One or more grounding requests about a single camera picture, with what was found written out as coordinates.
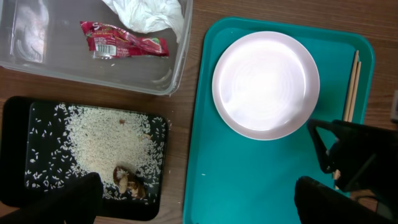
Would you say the red snack wrapper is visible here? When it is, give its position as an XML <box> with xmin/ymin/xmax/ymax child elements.
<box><xmin>80</xmin><ymin>21</ymin><xmax>169</xmax><ymax>59</ymax></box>

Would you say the brown food scrap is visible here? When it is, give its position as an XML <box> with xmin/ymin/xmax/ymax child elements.
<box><xmin>113</xmin><ymin>166</ymin><xmax>146</xmax><ymax>199</ymax></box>

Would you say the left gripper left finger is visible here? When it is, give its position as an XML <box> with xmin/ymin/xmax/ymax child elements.
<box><xmin>1</xmin><ymin>172</ymin><xmax>103</xmax><ymax>224</ymax></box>

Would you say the black tray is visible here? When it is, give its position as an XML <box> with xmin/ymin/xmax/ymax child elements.
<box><xmin>1</xmin><ymin>96</ymin><xmax>169</xmax><ymax>221</ymax></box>

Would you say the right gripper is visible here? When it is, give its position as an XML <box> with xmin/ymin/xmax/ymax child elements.
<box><xmin>307</xmin><ymin>119</ymin><xmax>397</xmax><ymax>212</ymax></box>

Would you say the teal serving tray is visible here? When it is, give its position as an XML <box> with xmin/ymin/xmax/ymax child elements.
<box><xmin>182</xmin><ymin>17</ymin><xmax>375</xmax><ymax>224</ymax></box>

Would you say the white napkin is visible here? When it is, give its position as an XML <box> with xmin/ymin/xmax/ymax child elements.
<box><xmin>103</xmin><ymin>0</ymin><xmax>184</xmax><ymax>43</ymax></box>

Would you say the large white plate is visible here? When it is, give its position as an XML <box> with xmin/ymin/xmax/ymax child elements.
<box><xmin>211</xmin><ymin>31</ymin><xmax>320</xmax><ymax>141</ymax></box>

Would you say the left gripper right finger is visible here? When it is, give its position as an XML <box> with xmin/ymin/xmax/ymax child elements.
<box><xmin>294</xmin><ymin>176</ymin><xmax>393</xmax><ymax>224</ymax></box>

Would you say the clear plastic bin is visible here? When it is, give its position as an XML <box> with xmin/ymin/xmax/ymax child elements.
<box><xmin>1</xmin><ymin>0</ymin><xmax>193</xmax><ymax>95</ymax></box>

